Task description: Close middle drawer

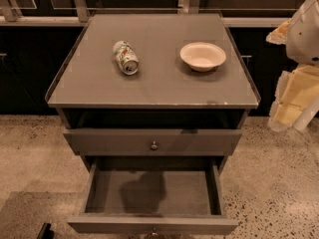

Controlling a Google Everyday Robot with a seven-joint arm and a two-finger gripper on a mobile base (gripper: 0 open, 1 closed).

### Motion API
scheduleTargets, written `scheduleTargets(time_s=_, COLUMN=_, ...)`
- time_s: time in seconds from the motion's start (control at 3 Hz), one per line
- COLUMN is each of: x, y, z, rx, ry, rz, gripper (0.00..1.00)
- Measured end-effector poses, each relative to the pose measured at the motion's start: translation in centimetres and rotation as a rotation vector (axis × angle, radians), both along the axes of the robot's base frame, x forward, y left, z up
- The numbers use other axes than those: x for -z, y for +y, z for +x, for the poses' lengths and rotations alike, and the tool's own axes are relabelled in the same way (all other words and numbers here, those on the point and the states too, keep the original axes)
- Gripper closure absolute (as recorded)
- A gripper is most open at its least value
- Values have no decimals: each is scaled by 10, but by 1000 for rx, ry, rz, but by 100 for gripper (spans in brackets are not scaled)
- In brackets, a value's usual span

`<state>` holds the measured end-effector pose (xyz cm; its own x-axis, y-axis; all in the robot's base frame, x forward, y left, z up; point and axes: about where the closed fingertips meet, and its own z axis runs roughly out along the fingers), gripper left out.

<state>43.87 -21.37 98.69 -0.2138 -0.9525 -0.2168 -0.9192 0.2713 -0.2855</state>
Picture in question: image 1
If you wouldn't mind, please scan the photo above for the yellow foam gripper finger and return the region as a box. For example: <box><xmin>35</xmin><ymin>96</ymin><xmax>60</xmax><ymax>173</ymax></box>
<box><xmin>268</xmin><ymin>64</ymin><xmax>319</xmax><ymax>131</ymax></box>
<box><xmin>266</xmin><ymin>19</ymin><xmax>290</xmax><ymax>45</ymax></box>

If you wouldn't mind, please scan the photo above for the grey drawer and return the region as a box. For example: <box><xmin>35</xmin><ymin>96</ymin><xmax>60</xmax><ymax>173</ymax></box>
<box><xmin>68</xmin><ymin>157</ymin><xmax>238</xmax><ymax>237</ymax></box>
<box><xmin>64</xmin><ymin>128</ymin><xmax>241</xmax><ymax>156</ymax></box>

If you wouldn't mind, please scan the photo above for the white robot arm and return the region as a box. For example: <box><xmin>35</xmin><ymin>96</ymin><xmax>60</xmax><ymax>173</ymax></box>
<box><xmin>266</xmin><ymin>0</ymin><xmax>319</xmax><ymax>131</ymax></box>

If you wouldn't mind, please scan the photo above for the grey drawer cabinet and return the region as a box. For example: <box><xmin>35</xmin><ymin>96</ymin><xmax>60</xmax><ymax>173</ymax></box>
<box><xmin>44</xmin><ymin>13</ymin><xmax>262</xmax><ymax>174</ymax></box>

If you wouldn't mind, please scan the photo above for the grey top drawer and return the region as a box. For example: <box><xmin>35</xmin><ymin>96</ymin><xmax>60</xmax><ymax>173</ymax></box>
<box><xmin>64</xmin><ymin>128</ymin><xmax>241</xmax><ymax>156</ymax></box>

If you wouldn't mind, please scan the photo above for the white paper bowl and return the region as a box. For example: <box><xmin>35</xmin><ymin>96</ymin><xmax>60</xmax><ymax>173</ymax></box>
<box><xmin>179</xmin><ymin>42</ymin><xmax>226</xmax><ymax>72</ymax></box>

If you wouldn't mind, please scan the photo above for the green white soda can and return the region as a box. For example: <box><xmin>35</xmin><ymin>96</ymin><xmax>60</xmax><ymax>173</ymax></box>
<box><xmin>113</xmin><ymin>41</ymin><xmax>139</xmax><ymax>76</ymax></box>

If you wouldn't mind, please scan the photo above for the black object at floor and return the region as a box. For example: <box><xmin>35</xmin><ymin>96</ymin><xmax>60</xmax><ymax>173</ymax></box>
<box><xmin>37</xmin><ymin>223</ymin><xmax>54</xmax><ymax>239</ymax></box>

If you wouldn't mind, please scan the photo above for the white cylindrical post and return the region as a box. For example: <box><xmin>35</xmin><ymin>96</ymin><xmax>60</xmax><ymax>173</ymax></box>
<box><xmin>293</xmin><ymin>97</ymin><xmax>319</xmax><ymax>130</ymax></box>

